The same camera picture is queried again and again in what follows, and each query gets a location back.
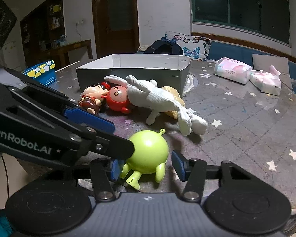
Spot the dark blue backpack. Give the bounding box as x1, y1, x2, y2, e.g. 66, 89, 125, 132
144, 40, 183, 55

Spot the white plush rabbit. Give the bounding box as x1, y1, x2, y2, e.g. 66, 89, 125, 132
104, 75, 208, 136

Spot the grey cardboard box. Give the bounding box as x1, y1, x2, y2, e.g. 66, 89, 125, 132
76, 53, 191, 95

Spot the dark framed window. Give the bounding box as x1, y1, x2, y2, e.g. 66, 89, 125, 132
192, 0, 290, 43

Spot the blue yellow tissue box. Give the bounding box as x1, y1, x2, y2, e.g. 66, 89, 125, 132
23, 60, 56, 86

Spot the white refrigerator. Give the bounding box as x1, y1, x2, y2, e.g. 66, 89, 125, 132
2, 41, 21, 71

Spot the pink white tissue pack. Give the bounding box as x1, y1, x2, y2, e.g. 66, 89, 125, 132
214, 57, 252, 85

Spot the grey cushion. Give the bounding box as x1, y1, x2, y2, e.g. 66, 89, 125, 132
252, 54, 293, 89

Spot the opened pink tissue pack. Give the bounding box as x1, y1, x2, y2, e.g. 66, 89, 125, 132
250, 65, 282, 96

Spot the green alien ball toy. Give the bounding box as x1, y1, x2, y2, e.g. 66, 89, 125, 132
120, 128, 169, 190

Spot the wooden side table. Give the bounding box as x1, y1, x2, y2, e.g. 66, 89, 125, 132
37, 39, 93, 69

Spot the butterfly print pillow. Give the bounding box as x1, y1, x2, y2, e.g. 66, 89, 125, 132
161, 32, 211, 61

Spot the boy figurine red outfit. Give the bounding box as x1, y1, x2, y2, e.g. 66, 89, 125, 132
78, 84, 108, 116

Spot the dark wall shelf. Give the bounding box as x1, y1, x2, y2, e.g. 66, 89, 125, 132
20, 0, 65, 67

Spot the red round toy figure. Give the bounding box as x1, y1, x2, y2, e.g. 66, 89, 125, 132
101, 83, 131, 114

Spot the peanut shaped toy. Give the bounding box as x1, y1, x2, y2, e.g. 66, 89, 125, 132
161, 86, 185, 119

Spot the brown wooden door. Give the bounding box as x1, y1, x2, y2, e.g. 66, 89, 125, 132
92, 0, 139, 58

